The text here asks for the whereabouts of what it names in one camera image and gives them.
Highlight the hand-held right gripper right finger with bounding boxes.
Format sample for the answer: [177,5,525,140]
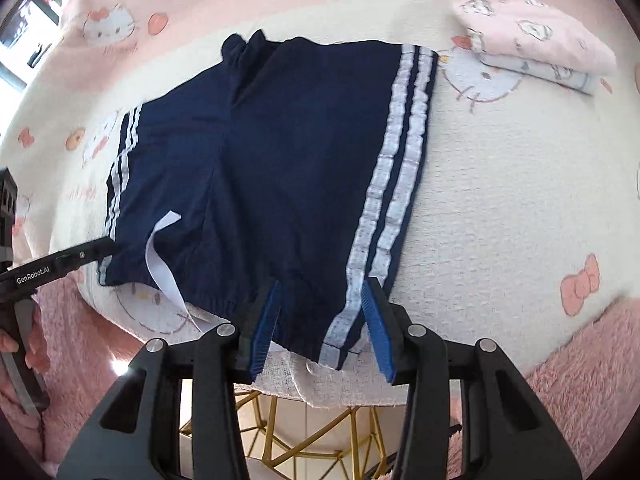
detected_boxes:
[361,277,583,480]

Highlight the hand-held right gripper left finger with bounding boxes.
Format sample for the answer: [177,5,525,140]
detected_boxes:
[56,280,283,480]

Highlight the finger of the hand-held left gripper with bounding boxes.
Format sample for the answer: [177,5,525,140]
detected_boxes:
[52,237,117,273]

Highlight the navy shorts with white stripes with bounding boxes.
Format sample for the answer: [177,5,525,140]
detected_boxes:
[97,30,440,372]

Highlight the person's left hand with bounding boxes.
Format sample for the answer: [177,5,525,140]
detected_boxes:
[0,305,46,361]

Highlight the cat-print blanket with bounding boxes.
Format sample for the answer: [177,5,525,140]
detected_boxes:
[0,0,640,411]

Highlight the pink fluffy blanket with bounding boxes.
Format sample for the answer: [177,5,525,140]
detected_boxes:
[0,275,640,480]

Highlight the folded white printed cloth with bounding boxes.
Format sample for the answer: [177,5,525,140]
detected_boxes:
[477,52,601,97]

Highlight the folded pink printed cloth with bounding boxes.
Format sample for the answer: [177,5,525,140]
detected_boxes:
[451,0,618,78]

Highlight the gold metal table frame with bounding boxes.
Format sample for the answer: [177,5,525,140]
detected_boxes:
[180,390,401,480]

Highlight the window frame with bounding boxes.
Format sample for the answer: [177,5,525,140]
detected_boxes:
[0,0,66,91]

